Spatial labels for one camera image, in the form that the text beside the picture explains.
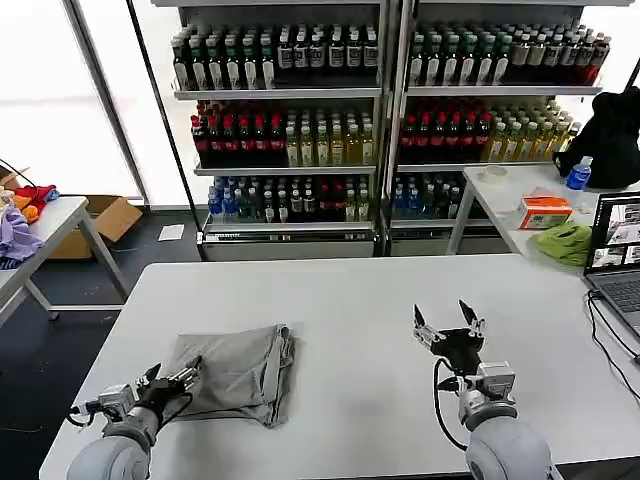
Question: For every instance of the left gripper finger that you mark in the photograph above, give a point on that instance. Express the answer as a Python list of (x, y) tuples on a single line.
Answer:
[(149, 376), (186, 375)]

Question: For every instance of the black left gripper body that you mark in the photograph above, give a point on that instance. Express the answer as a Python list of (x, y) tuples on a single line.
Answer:
[(156, 397)]

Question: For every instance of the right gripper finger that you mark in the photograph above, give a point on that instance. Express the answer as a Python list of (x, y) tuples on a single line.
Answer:
[(425, 332), (475, 325)]

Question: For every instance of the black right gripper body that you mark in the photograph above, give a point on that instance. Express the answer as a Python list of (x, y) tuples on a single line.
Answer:
[(460, 347)]

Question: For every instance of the grey printed t-shirt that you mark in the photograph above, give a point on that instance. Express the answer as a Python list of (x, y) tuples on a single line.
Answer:
[(235, 370)]

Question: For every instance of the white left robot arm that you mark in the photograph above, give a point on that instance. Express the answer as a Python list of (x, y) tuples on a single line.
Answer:
[(112, 450)]

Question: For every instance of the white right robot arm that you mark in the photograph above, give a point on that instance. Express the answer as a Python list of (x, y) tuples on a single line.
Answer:
[(505, 440)]

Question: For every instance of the green cloth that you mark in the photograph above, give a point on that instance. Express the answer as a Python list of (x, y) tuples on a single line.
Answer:
[(564, 244)]

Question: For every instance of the white desk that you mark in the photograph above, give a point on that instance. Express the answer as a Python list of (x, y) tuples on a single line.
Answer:
[(500, 200)]

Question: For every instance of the orange tissue box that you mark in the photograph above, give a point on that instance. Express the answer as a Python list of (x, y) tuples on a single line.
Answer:
[(545, 212)]

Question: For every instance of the white paper sheet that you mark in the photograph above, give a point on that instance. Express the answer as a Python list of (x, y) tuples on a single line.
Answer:
[(171, 233)]

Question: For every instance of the grey laptop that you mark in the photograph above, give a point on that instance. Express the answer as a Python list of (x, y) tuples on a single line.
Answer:
[(616, 240)]

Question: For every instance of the large brown cardboard box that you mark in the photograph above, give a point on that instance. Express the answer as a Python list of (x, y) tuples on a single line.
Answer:
[(111, 215)]

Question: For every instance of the white side table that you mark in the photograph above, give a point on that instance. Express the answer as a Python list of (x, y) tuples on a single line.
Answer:
[(60, 220)]

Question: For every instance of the blue striped cloth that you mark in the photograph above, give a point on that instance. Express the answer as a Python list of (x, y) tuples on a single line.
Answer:
[(8, 263)]

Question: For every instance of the blue-capped water bottle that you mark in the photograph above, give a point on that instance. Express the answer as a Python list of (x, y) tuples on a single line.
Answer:
[(580, 175)]

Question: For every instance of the purple cloth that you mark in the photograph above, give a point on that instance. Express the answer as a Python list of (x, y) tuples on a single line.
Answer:
[(16, 232)]

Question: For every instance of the shelf rack with bottles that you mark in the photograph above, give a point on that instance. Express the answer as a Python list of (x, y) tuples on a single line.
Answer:
[(280, 125), (480, 125)]

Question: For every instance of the orange and red cloth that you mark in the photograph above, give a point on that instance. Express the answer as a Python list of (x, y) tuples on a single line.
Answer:
[(36, 197)]

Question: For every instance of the black bag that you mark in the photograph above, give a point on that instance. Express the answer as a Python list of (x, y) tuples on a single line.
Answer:
[(611, 140)]

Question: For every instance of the small brown cardboard box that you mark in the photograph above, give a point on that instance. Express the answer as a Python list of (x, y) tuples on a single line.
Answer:
[(10, 179)]

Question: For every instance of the black slanted pole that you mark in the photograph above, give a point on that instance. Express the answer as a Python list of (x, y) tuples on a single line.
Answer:
[(164, 110)]

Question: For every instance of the grey window frame post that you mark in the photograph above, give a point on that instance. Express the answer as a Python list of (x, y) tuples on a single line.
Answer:
[(106, 100)]

